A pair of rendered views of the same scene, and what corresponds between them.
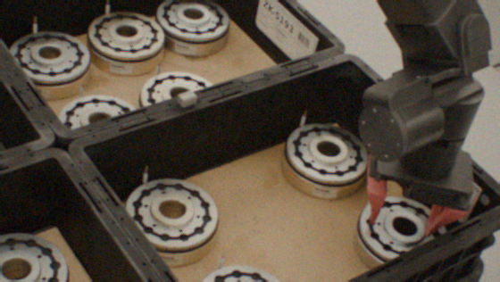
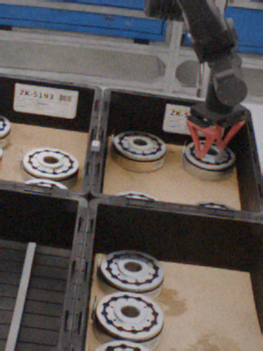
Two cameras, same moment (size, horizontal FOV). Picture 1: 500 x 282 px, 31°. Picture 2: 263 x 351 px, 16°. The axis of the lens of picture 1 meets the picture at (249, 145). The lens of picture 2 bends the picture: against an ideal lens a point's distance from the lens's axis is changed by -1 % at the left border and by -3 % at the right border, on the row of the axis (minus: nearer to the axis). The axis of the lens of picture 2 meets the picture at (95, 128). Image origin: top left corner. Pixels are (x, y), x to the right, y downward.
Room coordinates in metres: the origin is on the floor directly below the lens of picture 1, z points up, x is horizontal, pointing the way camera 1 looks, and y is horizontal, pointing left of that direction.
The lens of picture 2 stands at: (-0.19, 1.12, 1.75)
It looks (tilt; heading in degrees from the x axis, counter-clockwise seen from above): 29 degrees down; 313
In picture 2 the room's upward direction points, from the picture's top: 8 degrees clockwise
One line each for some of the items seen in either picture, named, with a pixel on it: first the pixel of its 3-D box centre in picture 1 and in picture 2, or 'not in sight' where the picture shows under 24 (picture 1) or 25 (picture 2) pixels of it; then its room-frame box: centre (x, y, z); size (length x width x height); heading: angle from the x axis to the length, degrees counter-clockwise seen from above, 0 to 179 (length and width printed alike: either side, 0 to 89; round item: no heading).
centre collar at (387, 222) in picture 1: (404, 228); (210, 153); (0.71, -0.19, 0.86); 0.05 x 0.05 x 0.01
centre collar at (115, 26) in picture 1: (126, 32); not in sight; (0.96, 0.19, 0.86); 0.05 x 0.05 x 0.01
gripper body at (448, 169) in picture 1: (430, 149); (220, 98); (0.71, -0.18, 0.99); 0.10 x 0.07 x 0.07; 90
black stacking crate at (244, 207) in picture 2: (287, 215); (174, 176); (0.69, -0.06, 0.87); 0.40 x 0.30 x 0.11; 133
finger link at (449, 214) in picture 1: (427, 201); (219, 129); (0.71, -0.20, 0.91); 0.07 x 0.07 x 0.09; 0
